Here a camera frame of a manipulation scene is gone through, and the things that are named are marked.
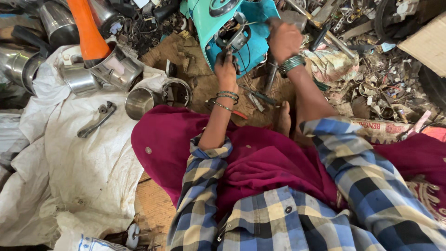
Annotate brown cardboard box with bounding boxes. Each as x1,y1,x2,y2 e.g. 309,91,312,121
397,12,446,78

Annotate white woven sack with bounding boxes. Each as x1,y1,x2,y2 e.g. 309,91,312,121
0,45,175,251

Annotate white plastic wheel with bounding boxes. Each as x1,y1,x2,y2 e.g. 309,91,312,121
125,223,141,249

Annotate black rubber tyre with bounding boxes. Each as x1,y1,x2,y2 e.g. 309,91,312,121
418,64,446,111

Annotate steel jar with black cap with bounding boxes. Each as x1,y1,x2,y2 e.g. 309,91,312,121
87,0,125,37

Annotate red handled pliers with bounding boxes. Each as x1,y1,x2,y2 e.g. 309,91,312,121
205,98,249,121

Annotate open steel cup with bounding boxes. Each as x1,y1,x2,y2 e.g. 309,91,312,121
124,86,164,121

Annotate person's right hand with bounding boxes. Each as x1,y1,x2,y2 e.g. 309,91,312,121
266,17,304,65

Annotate large steel pot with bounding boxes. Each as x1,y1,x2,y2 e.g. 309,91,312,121
0,45,47,95

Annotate green stacked wrist bangles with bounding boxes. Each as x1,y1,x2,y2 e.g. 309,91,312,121
278,54,306,78

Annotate green handled screwdriver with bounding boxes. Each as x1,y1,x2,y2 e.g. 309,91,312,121
239,84,277,106

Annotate person's left hand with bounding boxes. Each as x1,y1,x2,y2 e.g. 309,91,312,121
213,49,241,87

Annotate crumpled floral cloth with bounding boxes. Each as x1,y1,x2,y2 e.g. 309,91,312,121
301,43,360,84

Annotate teal mixer base housing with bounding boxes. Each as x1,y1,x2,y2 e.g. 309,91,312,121
179,0,281,79

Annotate person's bare foot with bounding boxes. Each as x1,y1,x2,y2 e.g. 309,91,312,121
273,101,292,137

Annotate orange plastic handle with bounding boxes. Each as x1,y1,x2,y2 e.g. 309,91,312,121
66,0,112,67

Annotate thin metal wrist bangles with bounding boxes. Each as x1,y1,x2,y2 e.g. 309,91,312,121
213,90,240,113

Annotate long metal pipe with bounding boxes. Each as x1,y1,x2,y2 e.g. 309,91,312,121
285,0,357,59

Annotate small steel mixer jar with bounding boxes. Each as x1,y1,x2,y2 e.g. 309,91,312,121
59,61,102,97

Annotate blue checked shirt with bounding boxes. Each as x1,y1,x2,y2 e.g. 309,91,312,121
167,117,446,251

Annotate torn brown cardboard sheet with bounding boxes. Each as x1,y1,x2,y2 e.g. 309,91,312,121
141,31,216,105

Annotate tall steel jar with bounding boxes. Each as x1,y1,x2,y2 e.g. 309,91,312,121
38,0,81,47

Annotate heap of dark wire scrap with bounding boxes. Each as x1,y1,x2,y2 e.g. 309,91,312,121
111,0,190,56

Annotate grey metal hammer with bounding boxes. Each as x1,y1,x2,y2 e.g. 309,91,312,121
263,10,308,95

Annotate heap of metal scrap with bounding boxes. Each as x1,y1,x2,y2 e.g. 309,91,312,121
303,0,446,122

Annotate maroon cloth garment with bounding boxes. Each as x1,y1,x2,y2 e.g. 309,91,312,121
131,105,446,227

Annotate round steel jar base ring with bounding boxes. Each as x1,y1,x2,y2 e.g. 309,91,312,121
161,77,193,109

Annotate black plastic handle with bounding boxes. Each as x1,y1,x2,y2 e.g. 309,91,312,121
11,25,56,58

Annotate grey metal lever handle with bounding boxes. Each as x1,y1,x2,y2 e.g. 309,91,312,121
77,101,118,139

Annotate steel jar with white lid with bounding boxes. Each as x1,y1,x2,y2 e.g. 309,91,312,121
85,41,144,92

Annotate pink plastic strip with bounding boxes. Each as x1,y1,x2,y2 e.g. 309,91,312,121
401,110,433,141

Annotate printed beige sack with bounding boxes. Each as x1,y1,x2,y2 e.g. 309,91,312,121
350,118,424,145

